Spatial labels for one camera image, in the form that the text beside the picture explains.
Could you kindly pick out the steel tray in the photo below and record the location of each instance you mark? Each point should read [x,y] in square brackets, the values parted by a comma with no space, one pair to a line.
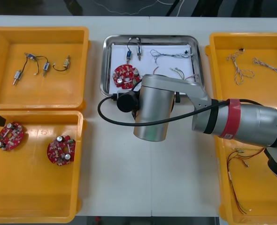
[105,70]

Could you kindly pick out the round red circuit board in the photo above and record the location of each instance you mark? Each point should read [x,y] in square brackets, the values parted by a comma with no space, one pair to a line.
[122,70]
[56,152]
[16,137]

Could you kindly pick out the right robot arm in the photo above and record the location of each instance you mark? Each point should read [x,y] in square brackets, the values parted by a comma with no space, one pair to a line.
[152,105]

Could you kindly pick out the yellow-orange plastic bin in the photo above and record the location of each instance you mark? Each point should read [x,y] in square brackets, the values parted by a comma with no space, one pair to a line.
[265,93]
[7,98]
[258,187]
[35,187]

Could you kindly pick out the pale label metal solenoid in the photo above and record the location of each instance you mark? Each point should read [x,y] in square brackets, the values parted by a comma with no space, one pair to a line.
[67,62]

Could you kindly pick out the white paper sheet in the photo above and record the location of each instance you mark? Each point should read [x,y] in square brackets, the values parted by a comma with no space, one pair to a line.
[119,56]

